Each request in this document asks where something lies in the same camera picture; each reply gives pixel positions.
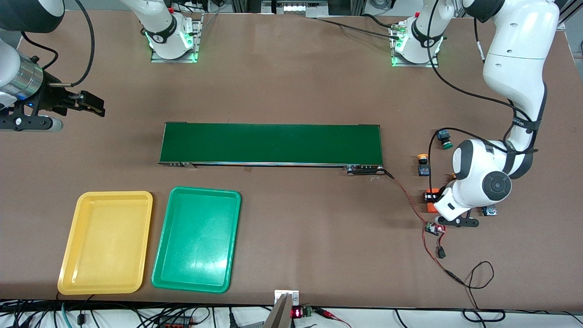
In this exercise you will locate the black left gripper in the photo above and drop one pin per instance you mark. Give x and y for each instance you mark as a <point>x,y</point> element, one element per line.
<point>430,197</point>

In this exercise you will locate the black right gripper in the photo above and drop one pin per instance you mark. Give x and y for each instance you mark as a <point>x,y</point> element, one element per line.
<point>49,99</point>

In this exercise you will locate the orange printed cylinder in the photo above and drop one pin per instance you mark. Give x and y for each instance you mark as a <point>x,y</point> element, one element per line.
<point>432,208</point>

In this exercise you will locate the green push button switch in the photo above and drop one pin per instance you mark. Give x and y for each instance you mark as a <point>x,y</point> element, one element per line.
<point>490,211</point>
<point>442,135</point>

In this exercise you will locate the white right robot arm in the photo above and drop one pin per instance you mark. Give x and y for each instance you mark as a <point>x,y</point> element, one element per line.
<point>159,23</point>

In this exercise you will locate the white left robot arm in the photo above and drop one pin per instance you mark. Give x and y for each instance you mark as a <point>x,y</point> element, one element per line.
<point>514,68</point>

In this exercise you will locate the small motor controller board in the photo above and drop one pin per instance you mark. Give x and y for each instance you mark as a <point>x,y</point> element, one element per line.
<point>432,229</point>

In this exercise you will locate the black inline connector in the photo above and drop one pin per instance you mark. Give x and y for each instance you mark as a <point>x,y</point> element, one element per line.
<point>441,253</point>

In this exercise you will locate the yellow plastic tray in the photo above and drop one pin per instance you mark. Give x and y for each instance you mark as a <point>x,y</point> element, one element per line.
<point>104,241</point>

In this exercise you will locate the red and black clip leads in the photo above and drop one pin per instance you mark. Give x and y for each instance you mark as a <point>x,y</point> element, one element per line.
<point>330,314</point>

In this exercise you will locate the green conveyor belt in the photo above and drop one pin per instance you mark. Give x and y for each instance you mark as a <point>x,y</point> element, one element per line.
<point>273,143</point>

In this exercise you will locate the green plastic tray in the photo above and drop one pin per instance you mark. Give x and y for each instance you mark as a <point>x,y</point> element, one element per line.
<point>196,241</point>

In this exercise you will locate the red digit display module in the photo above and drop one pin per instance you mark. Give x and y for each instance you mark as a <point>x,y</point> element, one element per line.
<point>298,312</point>

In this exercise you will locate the aluminium corner profile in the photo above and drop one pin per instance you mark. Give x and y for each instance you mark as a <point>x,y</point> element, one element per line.
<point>563,25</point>

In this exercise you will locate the orange power strip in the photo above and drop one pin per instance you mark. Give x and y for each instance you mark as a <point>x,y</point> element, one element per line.
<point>173,322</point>

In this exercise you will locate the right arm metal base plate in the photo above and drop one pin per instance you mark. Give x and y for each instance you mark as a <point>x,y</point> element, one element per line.
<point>173,59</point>

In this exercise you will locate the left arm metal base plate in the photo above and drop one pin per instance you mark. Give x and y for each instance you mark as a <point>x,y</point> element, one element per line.
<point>414,64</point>

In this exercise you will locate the silver metal bracket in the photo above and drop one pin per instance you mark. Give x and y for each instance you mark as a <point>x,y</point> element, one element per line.
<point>287,294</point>

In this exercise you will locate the grey pointed metal mount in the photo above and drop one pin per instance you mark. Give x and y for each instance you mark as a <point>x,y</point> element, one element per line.
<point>280,316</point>

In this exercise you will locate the aluminium frame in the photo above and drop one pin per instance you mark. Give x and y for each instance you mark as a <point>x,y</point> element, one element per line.
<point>266,7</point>

